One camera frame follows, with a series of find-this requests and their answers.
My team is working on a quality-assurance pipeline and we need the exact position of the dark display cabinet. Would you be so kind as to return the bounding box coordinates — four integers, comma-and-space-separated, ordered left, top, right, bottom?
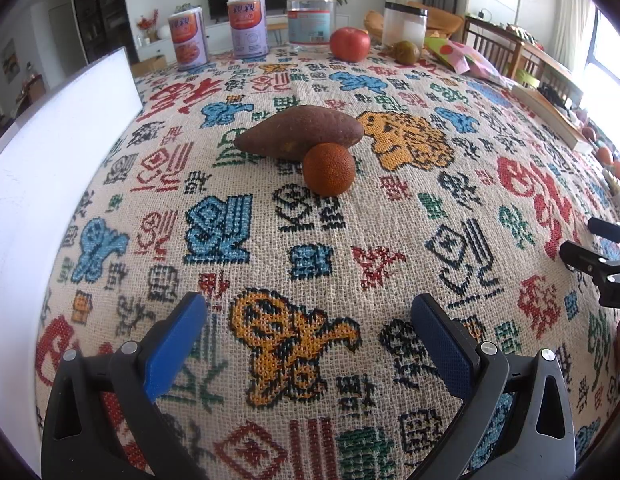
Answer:
70, 0, 136, 63

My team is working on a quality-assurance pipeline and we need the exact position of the right red-white can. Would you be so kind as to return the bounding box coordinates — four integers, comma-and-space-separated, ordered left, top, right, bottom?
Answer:
226, 0, 269, 58

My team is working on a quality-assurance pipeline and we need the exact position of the white sheer curtain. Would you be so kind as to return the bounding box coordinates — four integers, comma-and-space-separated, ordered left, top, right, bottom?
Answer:
547, 0, 598, 66

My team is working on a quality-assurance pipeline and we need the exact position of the clear container with black lid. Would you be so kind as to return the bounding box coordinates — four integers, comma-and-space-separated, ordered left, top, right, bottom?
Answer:
381, 1, 428, 50

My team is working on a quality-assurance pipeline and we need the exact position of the clear jar with gold lid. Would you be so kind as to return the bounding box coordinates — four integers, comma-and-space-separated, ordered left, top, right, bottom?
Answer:
286, 0, 336, 51

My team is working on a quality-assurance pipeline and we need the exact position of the red apple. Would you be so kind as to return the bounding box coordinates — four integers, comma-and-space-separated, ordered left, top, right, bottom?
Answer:
330, 26, 371, 62

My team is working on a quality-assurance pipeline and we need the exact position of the left red-white can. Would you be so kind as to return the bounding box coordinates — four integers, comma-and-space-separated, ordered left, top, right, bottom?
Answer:
168, 6, 208, 71

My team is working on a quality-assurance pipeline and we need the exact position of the wooden chair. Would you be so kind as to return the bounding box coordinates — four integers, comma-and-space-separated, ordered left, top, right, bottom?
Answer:
515, 42, 586, 108
462, 15, 521, 78

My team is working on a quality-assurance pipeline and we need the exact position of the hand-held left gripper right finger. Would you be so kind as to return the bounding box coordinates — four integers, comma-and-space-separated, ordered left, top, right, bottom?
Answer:
411, 293, 577, 480

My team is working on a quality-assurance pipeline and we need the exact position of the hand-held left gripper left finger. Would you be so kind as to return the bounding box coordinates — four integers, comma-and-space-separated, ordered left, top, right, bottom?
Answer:
41, 291, 208, 480

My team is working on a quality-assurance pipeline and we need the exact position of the dark orange mandarin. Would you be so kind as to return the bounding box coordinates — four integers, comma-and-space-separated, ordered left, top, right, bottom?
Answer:
303, 142, 353, 196

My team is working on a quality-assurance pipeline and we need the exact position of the white foam box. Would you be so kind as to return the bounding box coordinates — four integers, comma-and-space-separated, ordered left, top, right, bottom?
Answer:
0, 46, 145, 416

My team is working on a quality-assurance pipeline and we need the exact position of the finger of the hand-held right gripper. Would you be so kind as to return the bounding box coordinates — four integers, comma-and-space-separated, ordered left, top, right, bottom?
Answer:
560, 240, 620, 283
587, 217, 620, 247

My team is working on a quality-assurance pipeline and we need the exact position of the brown kiwi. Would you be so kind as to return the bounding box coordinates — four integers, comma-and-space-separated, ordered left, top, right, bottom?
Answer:
391, 40, 422, 66

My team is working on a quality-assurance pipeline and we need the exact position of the printed woven tablecloth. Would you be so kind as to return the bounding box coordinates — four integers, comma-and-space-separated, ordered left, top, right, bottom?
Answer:
35, 42, 620, 480

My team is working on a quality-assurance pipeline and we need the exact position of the book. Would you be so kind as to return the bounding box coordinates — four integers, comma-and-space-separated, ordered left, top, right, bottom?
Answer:
510, 82, 593, 153

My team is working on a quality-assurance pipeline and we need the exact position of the cardboard box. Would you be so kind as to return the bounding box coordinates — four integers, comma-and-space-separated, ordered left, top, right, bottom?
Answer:
131, 55, 168, 78

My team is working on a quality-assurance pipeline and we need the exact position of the red flower arrangement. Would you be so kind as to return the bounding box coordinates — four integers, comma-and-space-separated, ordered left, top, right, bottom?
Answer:
136, 10, 159, 43

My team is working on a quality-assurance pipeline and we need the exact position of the slim purple sweet potato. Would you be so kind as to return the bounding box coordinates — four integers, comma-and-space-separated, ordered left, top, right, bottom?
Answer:
234, 105, 365, 162

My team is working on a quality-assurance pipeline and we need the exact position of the red-white can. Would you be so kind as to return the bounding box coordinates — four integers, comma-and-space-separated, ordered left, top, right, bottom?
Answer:
168, 6, 208, 71
226, 0, 269, 58

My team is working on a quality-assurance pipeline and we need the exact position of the orange beanbag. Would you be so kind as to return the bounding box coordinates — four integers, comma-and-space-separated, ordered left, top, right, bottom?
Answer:
364, 1, 465, 41

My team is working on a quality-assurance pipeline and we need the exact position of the floral cloth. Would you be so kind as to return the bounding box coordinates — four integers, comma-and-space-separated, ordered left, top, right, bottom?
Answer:
424, 35, 506, 83

